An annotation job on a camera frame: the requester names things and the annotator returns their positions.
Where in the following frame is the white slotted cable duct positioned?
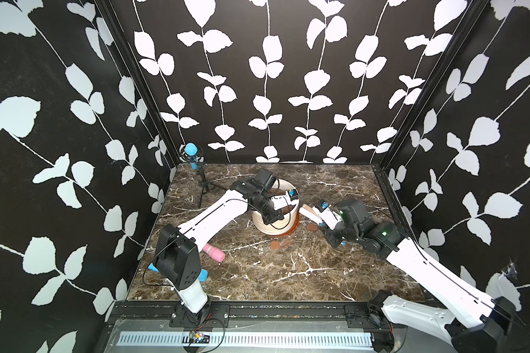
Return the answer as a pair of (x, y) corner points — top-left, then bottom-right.
(116, 331), (373, 351)

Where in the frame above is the blue silicone bottle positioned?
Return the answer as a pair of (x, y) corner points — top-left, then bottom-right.
(148, 263), (208, 282)

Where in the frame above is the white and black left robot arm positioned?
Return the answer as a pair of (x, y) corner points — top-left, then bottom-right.
(152, 169), (284, 315)

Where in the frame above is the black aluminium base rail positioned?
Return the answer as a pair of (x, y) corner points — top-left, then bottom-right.
(108, 301), (399, 331)

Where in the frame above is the small green circuit board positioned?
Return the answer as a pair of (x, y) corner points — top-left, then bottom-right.
(187, 332), (211, 346)

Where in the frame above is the white ceramic pot with mud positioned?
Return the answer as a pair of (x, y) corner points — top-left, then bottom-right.
(250, 179), (301, 238)

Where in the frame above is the pink silicone bottle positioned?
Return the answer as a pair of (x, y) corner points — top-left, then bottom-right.
(203, 244), (225, 263)

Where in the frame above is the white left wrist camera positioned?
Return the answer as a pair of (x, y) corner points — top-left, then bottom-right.
(270, 189), (300, 212)

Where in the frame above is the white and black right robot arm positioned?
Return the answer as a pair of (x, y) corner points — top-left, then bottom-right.
(313, 199), (515, 352)

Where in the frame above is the blue microphone on tripod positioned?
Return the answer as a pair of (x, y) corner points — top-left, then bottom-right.
(180, 143), (226, 207)

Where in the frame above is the terracotta saucer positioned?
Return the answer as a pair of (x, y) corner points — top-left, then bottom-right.
(252, 213), (300, 238)

